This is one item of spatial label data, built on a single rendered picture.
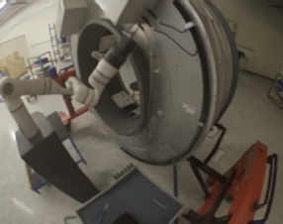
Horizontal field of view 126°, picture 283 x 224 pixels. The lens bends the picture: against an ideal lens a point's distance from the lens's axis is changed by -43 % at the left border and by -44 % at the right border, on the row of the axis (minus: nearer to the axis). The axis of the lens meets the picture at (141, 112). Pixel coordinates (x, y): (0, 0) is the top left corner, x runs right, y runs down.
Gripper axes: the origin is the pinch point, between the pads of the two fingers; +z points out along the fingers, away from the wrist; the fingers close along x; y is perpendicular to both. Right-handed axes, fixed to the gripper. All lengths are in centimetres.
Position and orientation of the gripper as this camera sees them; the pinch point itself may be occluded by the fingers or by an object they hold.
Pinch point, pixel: (139, 24)
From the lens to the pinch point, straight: 51.1
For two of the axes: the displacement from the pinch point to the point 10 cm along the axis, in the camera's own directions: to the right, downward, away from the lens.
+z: 6.6, -6.9, -2.8
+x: -2.3, 1.7, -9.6
